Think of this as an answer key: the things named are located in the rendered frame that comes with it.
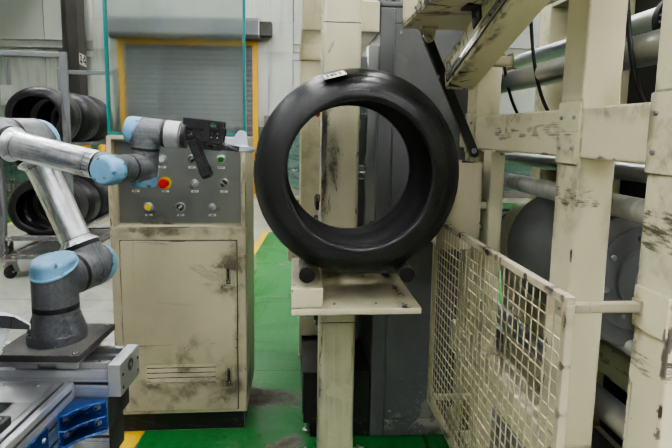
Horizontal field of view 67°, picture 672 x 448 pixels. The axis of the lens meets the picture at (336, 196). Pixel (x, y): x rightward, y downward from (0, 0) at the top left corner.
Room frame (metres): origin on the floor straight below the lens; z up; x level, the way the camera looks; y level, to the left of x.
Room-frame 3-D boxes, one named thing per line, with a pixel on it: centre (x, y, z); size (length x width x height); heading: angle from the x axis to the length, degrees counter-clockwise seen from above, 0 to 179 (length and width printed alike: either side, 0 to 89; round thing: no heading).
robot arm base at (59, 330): (1.34, 0.76, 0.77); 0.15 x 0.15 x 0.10
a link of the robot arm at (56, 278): (1.34, 0.76, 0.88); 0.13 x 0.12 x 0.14; 168
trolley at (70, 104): (4.86, 2.59, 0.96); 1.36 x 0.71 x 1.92; 1
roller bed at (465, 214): (1.80, -0.41, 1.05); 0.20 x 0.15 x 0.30; 5
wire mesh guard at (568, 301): (1.34, -0.40, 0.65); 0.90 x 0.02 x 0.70; 5
